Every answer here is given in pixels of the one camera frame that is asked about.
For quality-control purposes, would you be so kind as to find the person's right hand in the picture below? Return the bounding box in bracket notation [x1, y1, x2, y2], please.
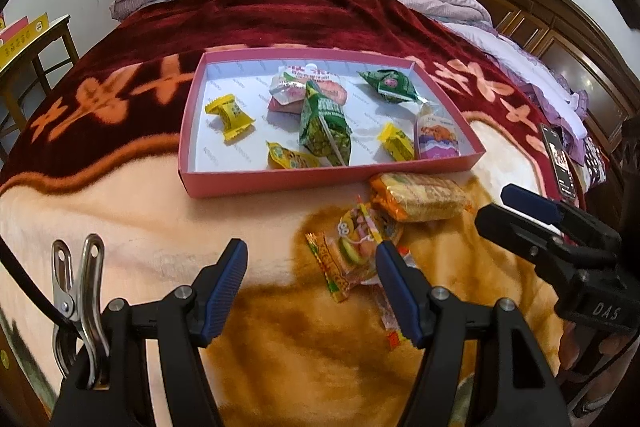
[557, 323, 627, 374]

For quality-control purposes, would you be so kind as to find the brown wooden cabinet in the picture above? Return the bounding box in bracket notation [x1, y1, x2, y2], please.
[0, 322, 51, 427]

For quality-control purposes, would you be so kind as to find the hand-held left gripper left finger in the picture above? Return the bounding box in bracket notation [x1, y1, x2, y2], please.
[50, 238, 249, 427]

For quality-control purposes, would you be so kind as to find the wooden headboard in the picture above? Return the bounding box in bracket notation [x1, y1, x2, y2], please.
[442, 0, 640, 148]

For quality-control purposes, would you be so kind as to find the wooden side table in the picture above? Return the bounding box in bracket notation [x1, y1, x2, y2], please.
[0, 16, 81, 142]

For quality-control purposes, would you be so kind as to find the small green snack packet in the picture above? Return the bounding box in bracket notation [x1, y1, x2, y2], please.
[356, 68, 421, 105]

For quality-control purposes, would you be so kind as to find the shallow pink cardboard box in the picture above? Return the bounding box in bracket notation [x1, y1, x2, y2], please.
[178, 48, 487, 199]

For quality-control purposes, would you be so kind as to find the metal spring clip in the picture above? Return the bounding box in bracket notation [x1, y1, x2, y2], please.
[51, 234, 111, 390]

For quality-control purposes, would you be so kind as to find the yellow candy packet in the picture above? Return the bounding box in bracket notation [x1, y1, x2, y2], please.
[377, 123, 416, 162]
[205, 93, 257, 142]

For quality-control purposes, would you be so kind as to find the red and cream floral blanket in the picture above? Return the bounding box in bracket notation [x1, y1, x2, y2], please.
[0, 0, 616, 427]

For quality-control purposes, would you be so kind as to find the yellow-green jelly cup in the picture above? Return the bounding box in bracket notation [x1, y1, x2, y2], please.
[266, 141, 322, 170]

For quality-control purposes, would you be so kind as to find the purple frilled pillow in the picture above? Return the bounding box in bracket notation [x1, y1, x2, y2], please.
[447, 21, 608, 188]

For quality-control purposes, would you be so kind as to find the yellow cardboard box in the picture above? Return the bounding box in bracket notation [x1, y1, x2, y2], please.
[0, 13, 49, 62]

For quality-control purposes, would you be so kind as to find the large green snack packet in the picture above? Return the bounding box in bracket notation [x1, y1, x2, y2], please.
[299, 81, 353, 168]

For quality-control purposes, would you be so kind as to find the black cable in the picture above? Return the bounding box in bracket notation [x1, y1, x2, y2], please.
[0, 236, 68, 325]

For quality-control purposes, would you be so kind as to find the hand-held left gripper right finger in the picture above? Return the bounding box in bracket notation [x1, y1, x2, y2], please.
[375, 241, 571, 427]

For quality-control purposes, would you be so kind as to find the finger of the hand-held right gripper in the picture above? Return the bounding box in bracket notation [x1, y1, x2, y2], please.
[501, 184, 621, 250]
[474, 203, 568, 270]

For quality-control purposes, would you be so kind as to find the black smartphone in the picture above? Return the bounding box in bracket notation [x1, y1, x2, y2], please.
[541, 123, 578, 200]

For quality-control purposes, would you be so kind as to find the clear rainbow-striped snack packet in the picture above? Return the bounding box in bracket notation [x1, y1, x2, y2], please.
[372, 244, 418, 350]

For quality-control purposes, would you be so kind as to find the pink purple snack pouch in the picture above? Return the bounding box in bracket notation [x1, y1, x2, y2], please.
[414, 103, 461, 160]

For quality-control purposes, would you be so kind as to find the orange cracker packet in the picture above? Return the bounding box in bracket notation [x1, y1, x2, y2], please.
[369, 173, 473, 223]

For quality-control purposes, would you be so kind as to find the burger gummy packet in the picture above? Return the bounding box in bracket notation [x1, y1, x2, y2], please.
[305, 202, 406, 303]

